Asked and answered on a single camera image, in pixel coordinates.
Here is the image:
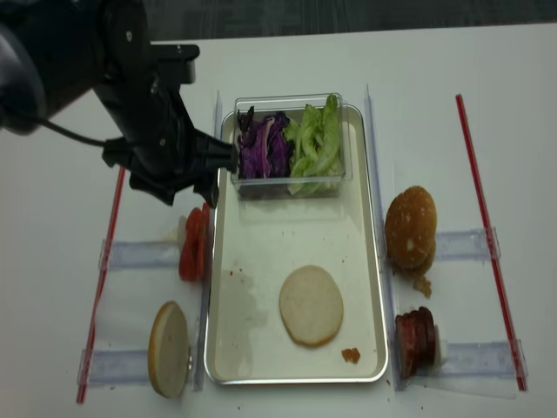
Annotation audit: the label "dark red meat slices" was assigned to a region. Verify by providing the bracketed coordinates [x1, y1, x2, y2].
[395, 307, 437, 380]

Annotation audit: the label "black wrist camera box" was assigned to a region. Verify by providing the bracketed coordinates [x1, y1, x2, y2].
[151, 44, 200, 85]

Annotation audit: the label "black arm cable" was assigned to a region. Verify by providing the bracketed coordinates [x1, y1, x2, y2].
[0, 104, 108, 147]

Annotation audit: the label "green lettuce leaves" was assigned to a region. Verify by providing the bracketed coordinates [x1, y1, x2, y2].
[282, 94, 344, 197]

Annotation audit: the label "bun base on tray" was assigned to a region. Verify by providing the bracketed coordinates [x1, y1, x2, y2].
[278, 265, 344, 347]

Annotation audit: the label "sesame bun top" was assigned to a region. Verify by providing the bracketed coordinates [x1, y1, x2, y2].
[385, 185, 437, 269]

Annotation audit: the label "white metal tray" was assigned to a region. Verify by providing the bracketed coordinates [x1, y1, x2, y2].
[202, 108, 390, 386]

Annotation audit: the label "clear rail holding bun top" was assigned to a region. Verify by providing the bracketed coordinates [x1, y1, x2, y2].
[434, 228, 500, 261]

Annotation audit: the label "red tomato slices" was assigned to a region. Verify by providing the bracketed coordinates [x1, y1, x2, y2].
[178, 203, 210, 282]

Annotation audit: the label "purple cabbage leaves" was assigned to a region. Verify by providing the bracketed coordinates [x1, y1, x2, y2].
[237, 106, 293, 179]

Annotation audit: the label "fried crumb on table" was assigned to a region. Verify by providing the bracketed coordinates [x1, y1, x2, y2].
[413, 276, 432, 300]

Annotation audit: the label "fried chicken patty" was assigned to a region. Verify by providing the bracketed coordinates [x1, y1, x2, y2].
[393, 241, 436, 279]

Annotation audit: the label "red plastic rod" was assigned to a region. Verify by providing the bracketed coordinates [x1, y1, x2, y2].
[76, 168, 125, 405]
[455, 94, 528, 392]

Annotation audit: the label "white pusher block meat rail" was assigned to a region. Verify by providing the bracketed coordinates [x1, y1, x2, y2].
[428, 325, 448, 375]

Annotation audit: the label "clear rail holding tomato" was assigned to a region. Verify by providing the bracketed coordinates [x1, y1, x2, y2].
[98, 240, 180, 271]

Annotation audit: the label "left red plastic rod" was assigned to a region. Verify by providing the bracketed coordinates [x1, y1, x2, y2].
[76, 168, 125, 405]

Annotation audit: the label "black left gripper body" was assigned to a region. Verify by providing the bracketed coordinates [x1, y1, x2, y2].
[98, 78, 205, 206]

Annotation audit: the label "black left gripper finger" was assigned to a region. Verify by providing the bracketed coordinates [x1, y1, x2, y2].
[194, 180, 218, 208]
[194, 130, 238, 173]

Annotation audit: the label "clear rail holding bun slice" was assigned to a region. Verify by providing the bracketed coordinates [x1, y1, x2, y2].
[77, 349, 150, 387]

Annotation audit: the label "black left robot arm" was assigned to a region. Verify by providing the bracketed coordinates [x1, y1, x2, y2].
[1, 1, 238, 207]

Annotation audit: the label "clear plastic salad box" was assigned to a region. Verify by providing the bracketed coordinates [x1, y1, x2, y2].
[231, 92, 352, 200]

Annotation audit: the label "fried crumb on tray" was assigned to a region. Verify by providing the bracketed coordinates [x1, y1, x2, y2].
[341, 347, 360, 364]

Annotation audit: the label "left long clear rail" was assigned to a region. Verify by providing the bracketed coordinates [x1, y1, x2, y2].
[191, 90, 224, 391]

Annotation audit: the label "right red plastic rod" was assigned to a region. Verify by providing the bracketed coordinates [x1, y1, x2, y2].
[455, 94, 528, 392]

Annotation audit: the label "clear rail holding meat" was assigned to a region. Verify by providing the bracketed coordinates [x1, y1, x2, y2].
[439, 340, 528, 379]

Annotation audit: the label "white bun slice upright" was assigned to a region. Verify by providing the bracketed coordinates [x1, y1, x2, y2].
[147, 300, 190, 399]

